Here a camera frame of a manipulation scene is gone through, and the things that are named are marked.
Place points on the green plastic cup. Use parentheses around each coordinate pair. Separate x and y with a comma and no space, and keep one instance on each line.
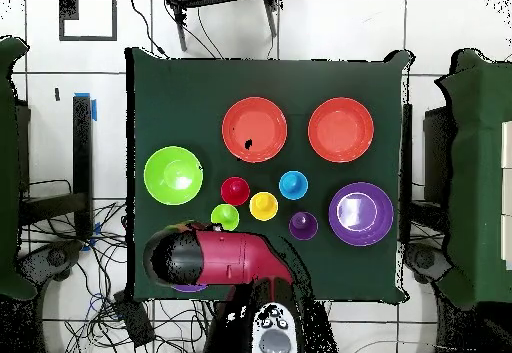
(224,217)

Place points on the orange plastic bowl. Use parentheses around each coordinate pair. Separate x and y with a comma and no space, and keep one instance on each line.
(254,130)
(340,130)

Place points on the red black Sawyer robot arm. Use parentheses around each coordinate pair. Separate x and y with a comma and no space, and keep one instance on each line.
(240,257)

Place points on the white box stack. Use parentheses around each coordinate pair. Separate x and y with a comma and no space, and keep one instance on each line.
(507,193)

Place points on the red plastic cup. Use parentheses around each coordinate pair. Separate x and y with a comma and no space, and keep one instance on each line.
(235,191)

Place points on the yellow plastic cup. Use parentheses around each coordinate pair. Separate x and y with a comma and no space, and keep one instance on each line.
(263,206)

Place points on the blue plastic cup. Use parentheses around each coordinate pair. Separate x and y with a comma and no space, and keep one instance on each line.
(293,185)

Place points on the purple plastic cup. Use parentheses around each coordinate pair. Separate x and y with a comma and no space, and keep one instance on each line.
(303,226)

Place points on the green plastic bowl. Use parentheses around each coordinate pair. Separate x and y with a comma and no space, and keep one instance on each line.
(173,175)

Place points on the purple plastic bowl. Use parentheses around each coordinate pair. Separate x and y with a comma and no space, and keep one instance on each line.
(360,214)
(190,288)

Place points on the dark green tablecloth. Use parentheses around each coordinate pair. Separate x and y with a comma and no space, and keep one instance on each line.
(180,89)

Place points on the black beam with blue tape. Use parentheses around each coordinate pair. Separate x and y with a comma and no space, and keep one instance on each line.
(82,149)

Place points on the black chair base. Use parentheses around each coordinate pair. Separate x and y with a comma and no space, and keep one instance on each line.
(424,259)
(52,257)

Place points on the black power box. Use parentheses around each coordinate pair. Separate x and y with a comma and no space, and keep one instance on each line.
(134,321)

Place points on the green cloth covered table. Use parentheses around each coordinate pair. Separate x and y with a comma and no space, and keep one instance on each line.
(480,169)
(8,169)

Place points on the black square frame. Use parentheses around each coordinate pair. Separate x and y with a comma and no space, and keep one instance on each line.
(68,9)

